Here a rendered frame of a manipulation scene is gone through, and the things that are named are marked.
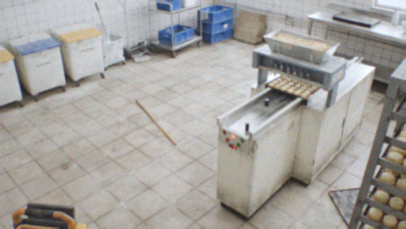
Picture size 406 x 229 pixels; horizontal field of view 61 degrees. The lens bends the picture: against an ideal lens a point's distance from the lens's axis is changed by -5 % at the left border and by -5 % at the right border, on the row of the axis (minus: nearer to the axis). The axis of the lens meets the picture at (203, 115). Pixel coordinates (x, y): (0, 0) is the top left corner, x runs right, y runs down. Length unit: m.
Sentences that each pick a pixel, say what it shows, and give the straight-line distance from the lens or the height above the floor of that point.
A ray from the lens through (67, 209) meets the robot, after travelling 1.94.
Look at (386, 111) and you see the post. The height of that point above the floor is 1.70.
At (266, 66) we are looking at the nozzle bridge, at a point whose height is 1.05.
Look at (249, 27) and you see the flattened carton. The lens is 7.09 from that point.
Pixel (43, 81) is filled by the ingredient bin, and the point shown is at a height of 0.26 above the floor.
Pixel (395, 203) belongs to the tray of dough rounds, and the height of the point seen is 1.33.
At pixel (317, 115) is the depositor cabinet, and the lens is 3.04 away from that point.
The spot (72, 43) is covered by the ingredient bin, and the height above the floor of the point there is 0.68.
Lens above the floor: 2.23
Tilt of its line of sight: 30 degrees down
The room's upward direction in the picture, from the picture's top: straight up
